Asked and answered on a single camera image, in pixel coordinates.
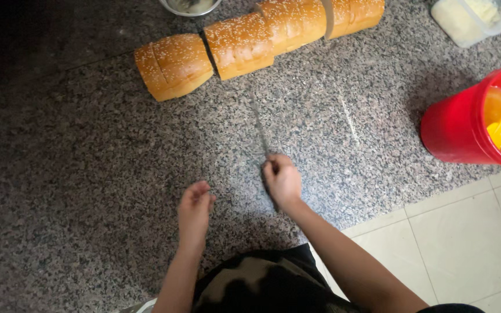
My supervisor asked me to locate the person's dark patterned shirt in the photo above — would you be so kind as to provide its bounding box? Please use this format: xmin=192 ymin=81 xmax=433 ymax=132
xmin=191 ymin=243 xmax=361 ymax=313

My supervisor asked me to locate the person's right hand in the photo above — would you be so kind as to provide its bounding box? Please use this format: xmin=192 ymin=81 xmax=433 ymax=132
xmin=262 ymin=153 xmax=303 ymax=210

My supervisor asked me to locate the person's left hand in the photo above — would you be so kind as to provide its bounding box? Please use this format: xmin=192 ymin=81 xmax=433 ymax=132
xmin=177 ymin=181 xmax=217 ymax=254

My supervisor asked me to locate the sesame bread loaf end piece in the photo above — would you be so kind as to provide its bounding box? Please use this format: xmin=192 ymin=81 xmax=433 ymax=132
xmin=321 ymin=0 xmax=385 ymax=41
xmin=134 ymin=33 xmax=215 ymax=102

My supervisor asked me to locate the kitchen knife with dark handle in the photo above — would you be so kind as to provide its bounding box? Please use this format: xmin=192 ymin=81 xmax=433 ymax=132
xmin=249 ymin=92 xmax=280 ymax=213

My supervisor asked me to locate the steel bowl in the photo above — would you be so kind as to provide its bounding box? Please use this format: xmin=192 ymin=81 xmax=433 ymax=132
xmin=159 ymin=0 xmax=223 ymax=17

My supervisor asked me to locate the red plastic tub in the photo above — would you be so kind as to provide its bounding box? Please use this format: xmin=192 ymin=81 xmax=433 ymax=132
xmin=420 ymin=63 xmax=501 ymax=171

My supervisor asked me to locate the clear plastic food container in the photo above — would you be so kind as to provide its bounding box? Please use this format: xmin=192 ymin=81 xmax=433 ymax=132
xmin=431 ymin=0 xmax=501 ymax=48

